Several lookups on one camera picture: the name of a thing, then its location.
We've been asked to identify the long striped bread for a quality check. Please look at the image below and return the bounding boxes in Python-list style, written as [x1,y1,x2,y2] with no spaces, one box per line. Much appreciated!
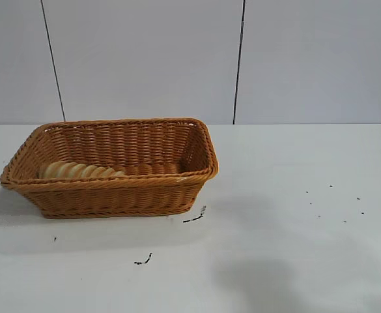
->
[38,161,126,179]

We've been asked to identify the brown wicker basket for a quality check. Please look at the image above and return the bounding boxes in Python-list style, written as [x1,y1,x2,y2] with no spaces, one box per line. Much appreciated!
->
[0,117,220,220]

